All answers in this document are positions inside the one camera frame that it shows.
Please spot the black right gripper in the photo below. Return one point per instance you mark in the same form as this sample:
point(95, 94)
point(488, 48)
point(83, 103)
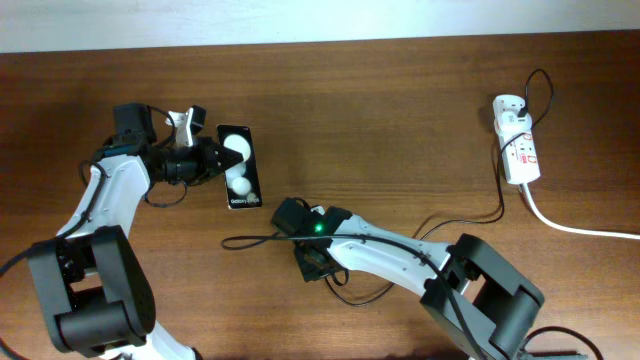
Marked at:
point(308, 271)

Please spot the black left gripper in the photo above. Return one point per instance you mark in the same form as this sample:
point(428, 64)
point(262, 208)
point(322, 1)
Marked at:
point(205, 160)

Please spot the black Galaxy flip phone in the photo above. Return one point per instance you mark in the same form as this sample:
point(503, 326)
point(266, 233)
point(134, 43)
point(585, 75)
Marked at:
point(242, 181)

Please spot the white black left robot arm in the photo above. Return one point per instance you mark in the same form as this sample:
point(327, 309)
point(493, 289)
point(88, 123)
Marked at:
point(93, 293)

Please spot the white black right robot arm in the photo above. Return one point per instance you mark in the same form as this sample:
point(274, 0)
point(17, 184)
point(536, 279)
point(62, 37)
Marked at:
point(480, 299)

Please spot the white USB charger adapter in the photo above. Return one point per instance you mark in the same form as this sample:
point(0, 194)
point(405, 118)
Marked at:
point(510, 115)

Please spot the white power strip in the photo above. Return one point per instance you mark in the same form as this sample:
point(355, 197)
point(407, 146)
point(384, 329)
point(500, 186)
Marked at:
point(519, 158)

